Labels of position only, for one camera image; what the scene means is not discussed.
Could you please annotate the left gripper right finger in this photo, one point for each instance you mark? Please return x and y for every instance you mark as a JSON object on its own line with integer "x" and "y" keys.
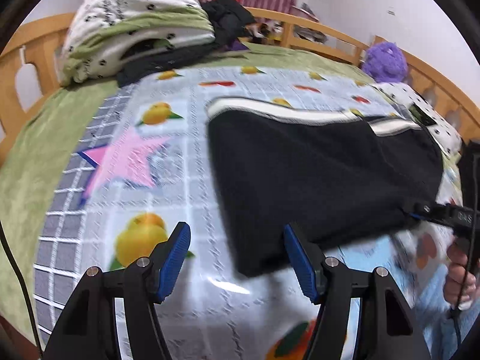
{"x": 309, "y": 263}

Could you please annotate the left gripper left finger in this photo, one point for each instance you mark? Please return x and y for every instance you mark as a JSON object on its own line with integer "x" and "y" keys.
{"x": 166, "y": 260}

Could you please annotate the black sweatpants with white stripe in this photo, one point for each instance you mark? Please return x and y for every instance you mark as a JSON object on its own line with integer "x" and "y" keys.
{"x": 340, "y": 177}

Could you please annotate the person's right hand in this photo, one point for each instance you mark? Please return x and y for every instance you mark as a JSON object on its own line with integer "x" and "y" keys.
{"x": 460, "y": 286}

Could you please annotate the white flower print pillow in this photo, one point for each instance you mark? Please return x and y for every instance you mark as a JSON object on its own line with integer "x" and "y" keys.
{"x": 423, "y": 116}

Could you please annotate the fruit print bed sheet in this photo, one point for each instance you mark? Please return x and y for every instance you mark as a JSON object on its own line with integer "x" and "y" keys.
{"x": 142, "y": 166}

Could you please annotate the green blanket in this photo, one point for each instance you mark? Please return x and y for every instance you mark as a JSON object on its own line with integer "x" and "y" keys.
{"x": 44, "y": 146}

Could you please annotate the purple plush toy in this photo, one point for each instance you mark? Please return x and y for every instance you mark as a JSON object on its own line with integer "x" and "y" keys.
{"x": 385, "y": 63}

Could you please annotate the folded white green quilt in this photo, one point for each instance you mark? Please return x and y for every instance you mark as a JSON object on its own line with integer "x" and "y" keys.
{"x": 105, "y": 34}

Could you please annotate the black jacket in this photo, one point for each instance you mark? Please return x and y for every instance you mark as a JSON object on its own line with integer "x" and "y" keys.
{"x": 229, "y": 20}

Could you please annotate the wooden bed frame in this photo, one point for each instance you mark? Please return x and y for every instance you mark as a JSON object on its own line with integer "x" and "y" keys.
{"x": 37, "y": 41}

